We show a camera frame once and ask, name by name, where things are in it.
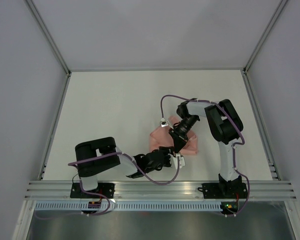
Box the aluminium front rail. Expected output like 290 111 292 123
23 180 297 202

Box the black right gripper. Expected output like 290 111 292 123
168 115 198 154

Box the right aluminium frame post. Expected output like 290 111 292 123
241 0 290 75

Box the white slotted cable duct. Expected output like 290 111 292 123
35 200 222 212

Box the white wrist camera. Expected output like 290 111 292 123
170 153 186 170
160 118 173 128

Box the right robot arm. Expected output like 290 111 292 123
168 98 245 198

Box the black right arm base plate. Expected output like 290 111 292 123
197 183 249 200

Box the pink cloth napkin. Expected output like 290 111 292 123
149 115 198 156

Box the aluminium frame post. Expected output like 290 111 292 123
241 0 290 75
24 0 71 77

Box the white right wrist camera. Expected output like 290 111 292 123
160 118 173 128

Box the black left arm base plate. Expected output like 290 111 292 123
70 182 115 199

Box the left side aluminium rail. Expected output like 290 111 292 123
36 72 72 181

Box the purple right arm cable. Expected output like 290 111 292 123
159 94 252 217

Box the left aluminium frame post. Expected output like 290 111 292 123
24 0 71 77

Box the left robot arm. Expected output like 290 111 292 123
71 137 174 198

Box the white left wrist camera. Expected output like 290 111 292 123
170 153 186 170

